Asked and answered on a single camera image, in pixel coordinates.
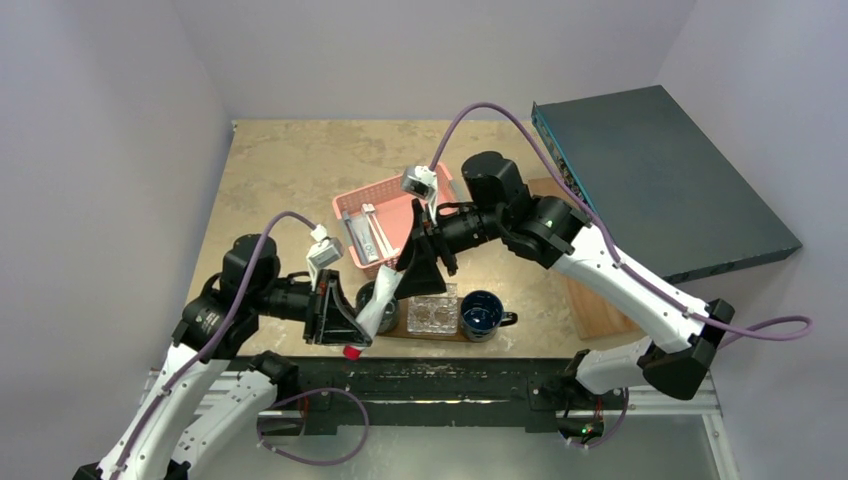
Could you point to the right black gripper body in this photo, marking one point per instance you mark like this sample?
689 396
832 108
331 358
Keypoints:
431 238

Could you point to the dark network switch box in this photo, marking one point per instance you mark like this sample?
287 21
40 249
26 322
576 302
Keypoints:
667 194

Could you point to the oval wooden tray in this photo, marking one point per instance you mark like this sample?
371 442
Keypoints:
401 329

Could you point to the black aluminium base frame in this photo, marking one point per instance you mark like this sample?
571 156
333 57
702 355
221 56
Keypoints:
526 393

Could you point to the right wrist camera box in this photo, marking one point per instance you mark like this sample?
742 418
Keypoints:
422 183

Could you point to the pink plastic basket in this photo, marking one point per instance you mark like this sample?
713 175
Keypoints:
393 210

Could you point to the white red-capped toothpaste tube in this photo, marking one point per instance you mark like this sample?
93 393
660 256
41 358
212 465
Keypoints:
387 281

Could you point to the dark green enamel mug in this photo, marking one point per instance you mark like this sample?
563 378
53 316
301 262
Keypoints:
375 324

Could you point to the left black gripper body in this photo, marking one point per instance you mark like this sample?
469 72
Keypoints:
318 302

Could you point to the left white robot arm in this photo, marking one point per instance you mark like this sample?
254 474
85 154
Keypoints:
168 439

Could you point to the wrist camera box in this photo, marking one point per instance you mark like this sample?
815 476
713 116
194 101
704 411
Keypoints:
325 251
422 183

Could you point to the wooden board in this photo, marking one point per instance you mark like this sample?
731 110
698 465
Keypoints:
582 312

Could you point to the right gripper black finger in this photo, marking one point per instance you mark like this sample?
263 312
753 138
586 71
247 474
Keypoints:
413 252
414 283

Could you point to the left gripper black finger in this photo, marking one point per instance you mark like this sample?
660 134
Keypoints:
340 309
342 334

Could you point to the clear plastic holder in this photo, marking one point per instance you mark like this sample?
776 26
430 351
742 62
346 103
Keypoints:
436 314

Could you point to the blue enamel mug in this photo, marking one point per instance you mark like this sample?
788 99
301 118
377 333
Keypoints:
482 313

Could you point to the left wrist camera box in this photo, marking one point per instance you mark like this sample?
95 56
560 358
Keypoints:
325 251

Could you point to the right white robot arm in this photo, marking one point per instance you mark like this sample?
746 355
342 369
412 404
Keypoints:
682 333

